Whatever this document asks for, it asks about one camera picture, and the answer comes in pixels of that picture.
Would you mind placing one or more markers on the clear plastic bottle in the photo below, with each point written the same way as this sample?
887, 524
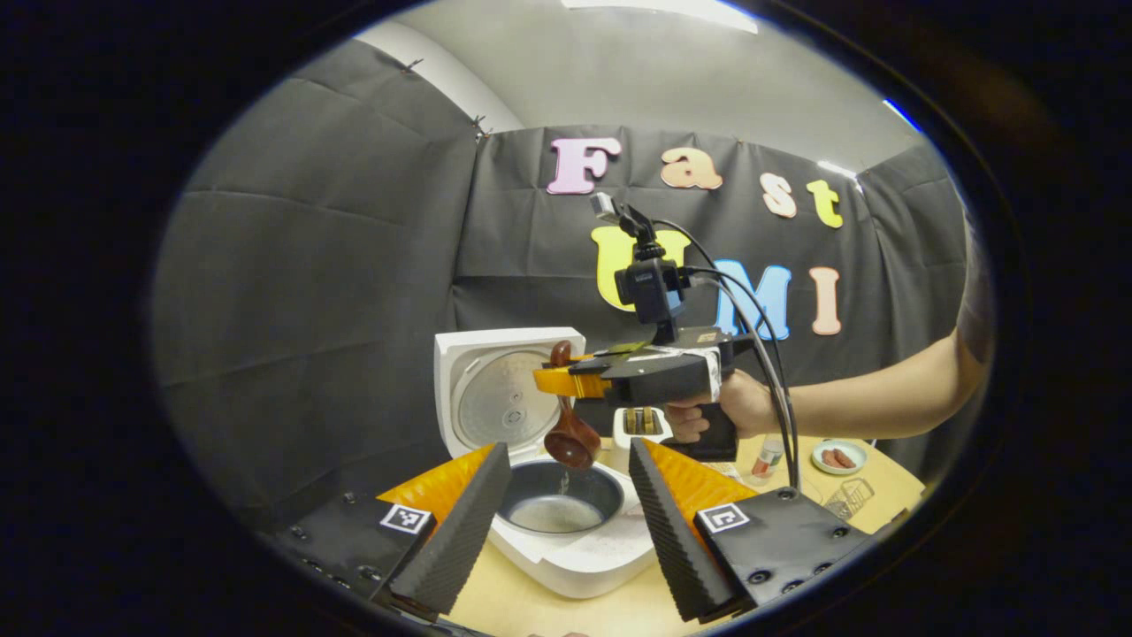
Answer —
766, 458

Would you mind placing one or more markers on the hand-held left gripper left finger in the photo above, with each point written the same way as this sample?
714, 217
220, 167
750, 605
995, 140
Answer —
460, 540

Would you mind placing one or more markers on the red meat slice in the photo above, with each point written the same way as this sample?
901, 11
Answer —
845, 459
829, 458

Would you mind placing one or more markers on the white toaster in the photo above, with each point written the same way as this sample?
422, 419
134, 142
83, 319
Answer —
623, 442

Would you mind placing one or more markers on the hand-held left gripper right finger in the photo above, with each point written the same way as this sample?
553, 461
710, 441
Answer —
672, 540

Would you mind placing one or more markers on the black backdrop cloth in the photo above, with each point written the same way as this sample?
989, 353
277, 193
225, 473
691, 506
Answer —
336, 265

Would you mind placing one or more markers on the white rice cooker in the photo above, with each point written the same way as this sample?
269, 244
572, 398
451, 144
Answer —
566, 557

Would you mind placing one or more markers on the pale green plate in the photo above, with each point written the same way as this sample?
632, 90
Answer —
853, 447

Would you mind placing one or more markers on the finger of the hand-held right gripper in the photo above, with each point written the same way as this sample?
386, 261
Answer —
570, 382

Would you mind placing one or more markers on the brown wooden spoon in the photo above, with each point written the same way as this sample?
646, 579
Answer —
573, 442

